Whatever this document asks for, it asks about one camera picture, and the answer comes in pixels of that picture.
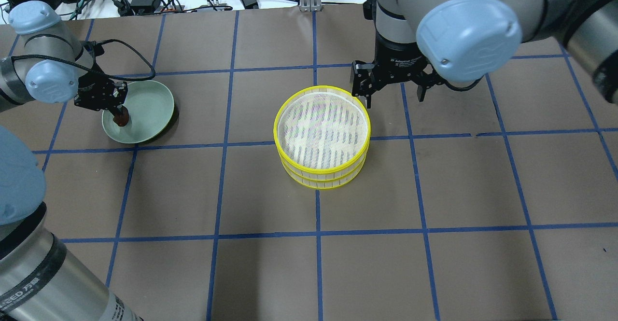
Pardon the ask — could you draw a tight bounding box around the light green round plate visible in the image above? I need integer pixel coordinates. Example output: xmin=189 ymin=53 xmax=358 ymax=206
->
xmin=101 ymin=81 xmax=176 ymax=144

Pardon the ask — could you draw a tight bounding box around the yellow rimmed steamer layer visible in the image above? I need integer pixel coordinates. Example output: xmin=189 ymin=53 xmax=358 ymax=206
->
xmin=272 ymin=85 xmax=372 ymax=174
xmin=280 ymin=149 xmax=369 ymax=190

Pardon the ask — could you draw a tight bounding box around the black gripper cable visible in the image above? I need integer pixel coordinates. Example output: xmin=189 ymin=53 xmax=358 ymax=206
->
xmin=10 ymin=39 xmax=157 ymax=81
xmin=444 ymin=75 xmax=484 ymax=92

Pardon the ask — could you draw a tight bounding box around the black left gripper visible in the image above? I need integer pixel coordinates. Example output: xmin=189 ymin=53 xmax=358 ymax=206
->
xmin=73 ymin=75 xmax=128 ymax=120

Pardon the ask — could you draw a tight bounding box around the dark red bun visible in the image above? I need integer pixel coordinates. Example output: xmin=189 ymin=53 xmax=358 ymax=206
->
xmin=113 ymin=106 xmax=130 ymax=127

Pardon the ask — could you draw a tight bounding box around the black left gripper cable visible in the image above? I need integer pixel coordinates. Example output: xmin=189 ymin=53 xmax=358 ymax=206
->
xmin=10 ymin=39 xmax=157 ymax=81

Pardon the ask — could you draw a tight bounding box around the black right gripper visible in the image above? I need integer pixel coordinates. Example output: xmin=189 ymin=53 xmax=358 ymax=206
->
xmin=351 ymin=36 xmax=446 ymax=109

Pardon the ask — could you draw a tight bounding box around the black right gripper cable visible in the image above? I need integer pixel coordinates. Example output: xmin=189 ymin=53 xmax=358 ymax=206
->
xmin=444 ymin=75 xmax=484 ymax=92

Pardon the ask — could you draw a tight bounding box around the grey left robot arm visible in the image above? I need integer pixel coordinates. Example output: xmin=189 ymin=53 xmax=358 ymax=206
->
xmin=1 ymin=0 xmax=140 ymax=321

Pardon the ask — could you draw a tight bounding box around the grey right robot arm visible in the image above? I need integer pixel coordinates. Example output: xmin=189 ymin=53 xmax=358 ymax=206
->
xmin=351 ymin=0 xmax=618 ymax=107

